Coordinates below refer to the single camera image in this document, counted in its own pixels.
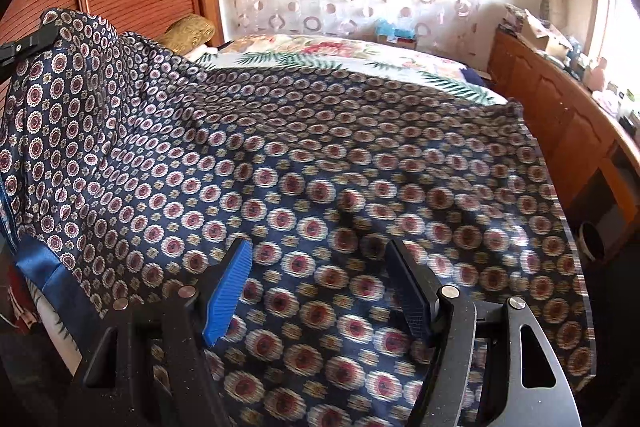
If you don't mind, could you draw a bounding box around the gold embroidered pillow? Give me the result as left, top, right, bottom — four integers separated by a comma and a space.
156, 14, 216, 55

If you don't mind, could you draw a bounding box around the floral quilt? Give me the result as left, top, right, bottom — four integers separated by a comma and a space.
219, 35, 466, 81

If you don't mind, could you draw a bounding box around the blue tissue box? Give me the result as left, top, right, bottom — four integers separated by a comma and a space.
375, 20, 416, 50

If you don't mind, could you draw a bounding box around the palm leaf bed sheet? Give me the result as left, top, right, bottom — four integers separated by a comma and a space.
186, 46, 506, 105

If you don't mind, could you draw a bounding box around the wooden sideboard cabinet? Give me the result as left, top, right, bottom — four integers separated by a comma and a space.
488, 28, 639, 260

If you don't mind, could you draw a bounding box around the navy patterned silk garment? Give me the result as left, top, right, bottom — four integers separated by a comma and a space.
1, 9, 596, 426

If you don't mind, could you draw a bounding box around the window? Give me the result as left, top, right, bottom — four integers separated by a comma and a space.
589, 0, 639, 104

